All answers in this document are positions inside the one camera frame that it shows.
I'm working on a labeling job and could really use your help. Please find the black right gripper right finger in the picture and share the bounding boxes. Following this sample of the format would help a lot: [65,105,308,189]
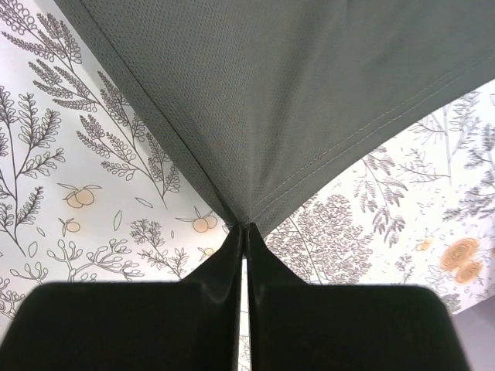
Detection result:
[245,224,464,370]

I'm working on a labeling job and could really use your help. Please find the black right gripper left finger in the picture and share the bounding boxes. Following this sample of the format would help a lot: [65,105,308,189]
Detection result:
[1,226,243,370]

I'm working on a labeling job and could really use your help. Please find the dark grey t shirt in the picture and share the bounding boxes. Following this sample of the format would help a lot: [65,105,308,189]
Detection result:
[58,1,494,233]

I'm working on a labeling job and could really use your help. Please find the floral table mat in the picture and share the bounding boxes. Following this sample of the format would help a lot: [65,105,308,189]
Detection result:
[1,1,494,370]

